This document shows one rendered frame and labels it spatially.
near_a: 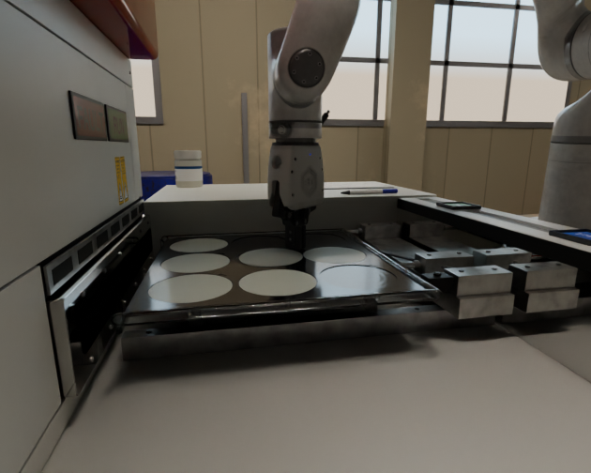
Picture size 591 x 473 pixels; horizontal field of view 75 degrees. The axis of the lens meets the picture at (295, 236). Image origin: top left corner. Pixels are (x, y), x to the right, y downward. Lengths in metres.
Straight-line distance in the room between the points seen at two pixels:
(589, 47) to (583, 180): 0.24
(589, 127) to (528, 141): 3.13
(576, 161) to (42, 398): 0.90
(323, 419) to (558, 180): 0.71
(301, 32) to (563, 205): 0.63
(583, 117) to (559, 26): 0.17
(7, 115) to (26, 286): 0.13
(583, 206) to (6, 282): 0.91
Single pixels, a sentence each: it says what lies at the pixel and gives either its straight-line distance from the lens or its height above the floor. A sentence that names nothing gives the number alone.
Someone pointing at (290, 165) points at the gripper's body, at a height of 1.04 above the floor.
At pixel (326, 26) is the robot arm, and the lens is 0.55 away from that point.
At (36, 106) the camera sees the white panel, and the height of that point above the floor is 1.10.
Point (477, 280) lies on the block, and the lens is 0.55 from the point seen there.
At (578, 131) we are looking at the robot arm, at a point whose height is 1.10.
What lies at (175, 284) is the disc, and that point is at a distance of 0.51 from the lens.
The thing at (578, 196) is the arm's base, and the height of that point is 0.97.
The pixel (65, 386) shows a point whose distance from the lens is 0.42.
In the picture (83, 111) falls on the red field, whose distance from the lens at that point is 0.50.
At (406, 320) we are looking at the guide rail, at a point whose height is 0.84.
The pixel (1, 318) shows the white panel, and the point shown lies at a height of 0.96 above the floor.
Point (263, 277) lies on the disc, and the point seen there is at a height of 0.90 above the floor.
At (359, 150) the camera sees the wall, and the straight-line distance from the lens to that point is 3.26.
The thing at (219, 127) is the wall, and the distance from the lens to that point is 3.08.
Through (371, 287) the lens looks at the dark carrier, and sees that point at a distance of 0.49.
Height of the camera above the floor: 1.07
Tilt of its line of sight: 13 degrees down
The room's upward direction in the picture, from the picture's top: straight up
